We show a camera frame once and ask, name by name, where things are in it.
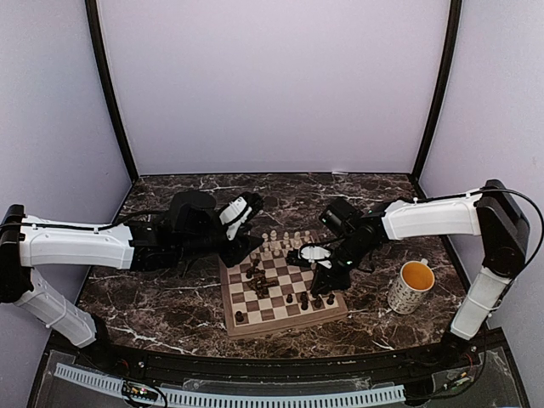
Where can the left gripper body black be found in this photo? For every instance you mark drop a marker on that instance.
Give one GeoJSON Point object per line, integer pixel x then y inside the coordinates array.
{"type": "Point", "coordinates": [231, 258]}

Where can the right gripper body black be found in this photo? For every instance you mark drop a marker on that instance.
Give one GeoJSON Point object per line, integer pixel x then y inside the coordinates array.
{"type": "Point", "coordinates": [342, 280]}

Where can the wooden chess board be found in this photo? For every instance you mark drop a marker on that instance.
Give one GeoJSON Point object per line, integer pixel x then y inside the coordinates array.
{"type": "Point", "coordinates": [273, 314]}

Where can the patterned mug yellow inside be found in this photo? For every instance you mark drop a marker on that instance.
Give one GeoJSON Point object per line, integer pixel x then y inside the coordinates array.
{"type": "Point", "coordinates": [411, 287]}

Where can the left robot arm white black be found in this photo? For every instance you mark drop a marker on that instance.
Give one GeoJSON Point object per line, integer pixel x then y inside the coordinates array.
{"type": "Point", "coordinates": [191, 228]}

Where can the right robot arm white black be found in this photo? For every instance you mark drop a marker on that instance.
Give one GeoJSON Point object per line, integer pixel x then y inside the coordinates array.
{"type": "Point", "coordinates": [490, 213]}

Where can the pile of dark chess pieces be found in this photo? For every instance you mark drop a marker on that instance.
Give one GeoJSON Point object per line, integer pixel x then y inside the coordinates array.
{"type": "Point", "coordinates": [257, 280]}

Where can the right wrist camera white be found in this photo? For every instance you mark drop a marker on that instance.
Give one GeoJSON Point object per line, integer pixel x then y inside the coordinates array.
{"type": "Point", "coordinates": [309, 254]}

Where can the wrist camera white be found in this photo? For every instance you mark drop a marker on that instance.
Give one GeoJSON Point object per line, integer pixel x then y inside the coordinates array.
{"type": "Point", "coordinates": [309, 254]}
{"type": "Point", "coordinates": [239, 211]}

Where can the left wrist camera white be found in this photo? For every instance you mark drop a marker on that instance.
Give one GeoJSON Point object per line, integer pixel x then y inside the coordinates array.
{"type": "Point", "coordinates": [239, 211]}

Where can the black front rail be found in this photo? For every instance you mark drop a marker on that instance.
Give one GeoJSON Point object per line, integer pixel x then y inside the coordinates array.
{"type": "Point", "coordinates": [407, 365]}

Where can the left black frame post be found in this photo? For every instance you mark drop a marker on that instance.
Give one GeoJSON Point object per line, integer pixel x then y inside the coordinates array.
{"type": "Point", "coordinates": [103, 69]}

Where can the black frame post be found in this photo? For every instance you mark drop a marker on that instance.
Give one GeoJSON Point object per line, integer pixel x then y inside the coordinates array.
{"type": "Point", "coordinates": [449, 46]}
{"type": "Point", "coordinates": [103, 69]}

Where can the right black frame post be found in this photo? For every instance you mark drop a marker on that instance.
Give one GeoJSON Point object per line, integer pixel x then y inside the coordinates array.
{"type": "Point", "coordinates": [449, 46]}

